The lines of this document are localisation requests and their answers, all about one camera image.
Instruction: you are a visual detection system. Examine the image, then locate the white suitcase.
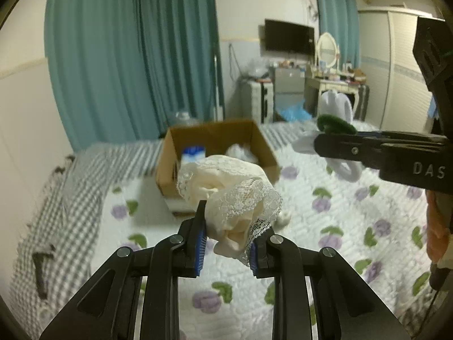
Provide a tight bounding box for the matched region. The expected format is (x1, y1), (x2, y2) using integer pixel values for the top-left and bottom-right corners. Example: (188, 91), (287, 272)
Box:
(240, 80), (274, 124)

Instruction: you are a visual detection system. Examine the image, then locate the narrow teal curtain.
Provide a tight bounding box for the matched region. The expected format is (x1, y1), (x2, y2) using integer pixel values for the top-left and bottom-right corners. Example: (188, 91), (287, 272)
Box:
(317, 0), (360, 68)

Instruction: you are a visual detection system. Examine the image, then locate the white green plush toy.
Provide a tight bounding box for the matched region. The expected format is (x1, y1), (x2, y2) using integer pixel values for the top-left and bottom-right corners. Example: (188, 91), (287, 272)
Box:
(292, 90), (362, 183)

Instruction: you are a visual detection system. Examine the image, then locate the large teal curtain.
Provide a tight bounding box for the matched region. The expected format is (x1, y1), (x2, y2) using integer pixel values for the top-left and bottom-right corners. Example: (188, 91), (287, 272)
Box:
(44, 0), (224, 150)

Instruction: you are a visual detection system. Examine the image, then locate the black wall television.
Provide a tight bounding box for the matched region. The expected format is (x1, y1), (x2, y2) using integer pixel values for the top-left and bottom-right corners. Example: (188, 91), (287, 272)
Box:
(264, 19), (315, 55)

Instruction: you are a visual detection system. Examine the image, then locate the cream lace cloth bundle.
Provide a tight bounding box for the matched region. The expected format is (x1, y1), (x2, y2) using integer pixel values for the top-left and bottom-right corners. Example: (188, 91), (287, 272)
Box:
(177, 155), (282, 265)

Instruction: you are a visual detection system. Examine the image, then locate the white wardrobe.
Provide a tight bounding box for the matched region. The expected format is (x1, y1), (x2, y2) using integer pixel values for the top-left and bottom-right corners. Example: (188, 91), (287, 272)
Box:
(358, 7), (431, 133)

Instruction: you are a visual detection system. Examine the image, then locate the grey checked blanket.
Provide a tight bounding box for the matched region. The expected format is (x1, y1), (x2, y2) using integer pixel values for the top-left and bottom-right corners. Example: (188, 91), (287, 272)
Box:
(8, 120), (320, 337)

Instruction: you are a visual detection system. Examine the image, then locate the white oval vanity mirror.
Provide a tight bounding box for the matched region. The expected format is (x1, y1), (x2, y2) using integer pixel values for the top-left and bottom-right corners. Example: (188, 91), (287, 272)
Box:
(316, 32), (339, 71)

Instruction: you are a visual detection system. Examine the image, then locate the blue tissue pack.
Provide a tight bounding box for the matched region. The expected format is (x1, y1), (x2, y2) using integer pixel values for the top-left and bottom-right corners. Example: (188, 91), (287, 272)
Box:
(180, 146), (206, 165)

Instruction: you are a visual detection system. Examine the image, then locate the white floral quilt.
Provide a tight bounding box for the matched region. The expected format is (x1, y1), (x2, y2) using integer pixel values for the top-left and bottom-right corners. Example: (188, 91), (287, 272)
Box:
(90, 120), (440, 340)

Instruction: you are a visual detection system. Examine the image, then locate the white dressing table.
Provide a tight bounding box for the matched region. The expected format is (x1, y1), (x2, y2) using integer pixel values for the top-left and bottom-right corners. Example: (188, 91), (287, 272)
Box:
(303, 66), (370, 121)

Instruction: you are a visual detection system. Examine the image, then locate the floor box with blue bags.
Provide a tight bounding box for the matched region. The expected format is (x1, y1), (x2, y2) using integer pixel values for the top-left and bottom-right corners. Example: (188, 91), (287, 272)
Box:
(276, 101), (313, 122)

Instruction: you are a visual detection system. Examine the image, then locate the brown cardboard box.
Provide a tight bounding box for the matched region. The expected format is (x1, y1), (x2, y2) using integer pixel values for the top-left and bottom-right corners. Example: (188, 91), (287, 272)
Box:
(154, 119), (282, 199)

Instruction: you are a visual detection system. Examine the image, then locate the clear water jug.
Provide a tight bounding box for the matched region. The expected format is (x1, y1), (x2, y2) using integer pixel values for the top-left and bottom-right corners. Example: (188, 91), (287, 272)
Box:
(167, 110), (200, 134)

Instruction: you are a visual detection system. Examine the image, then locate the grey mini fridge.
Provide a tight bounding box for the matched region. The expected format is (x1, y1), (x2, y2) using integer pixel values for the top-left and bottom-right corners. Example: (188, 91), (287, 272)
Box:
(270, 67), (305, 114)

